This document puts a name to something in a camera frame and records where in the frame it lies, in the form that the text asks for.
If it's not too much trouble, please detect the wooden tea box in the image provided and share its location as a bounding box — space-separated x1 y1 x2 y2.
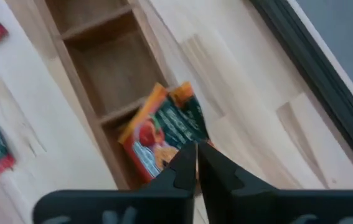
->
37 0 179 191

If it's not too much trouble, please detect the orange tea packet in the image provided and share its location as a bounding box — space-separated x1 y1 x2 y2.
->
117 81 215 185

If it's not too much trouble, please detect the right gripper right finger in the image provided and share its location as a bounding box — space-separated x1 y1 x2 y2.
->
197 141 353 224

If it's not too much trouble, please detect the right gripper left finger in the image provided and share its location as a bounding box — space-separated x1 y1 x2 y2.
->
32 142 199 224

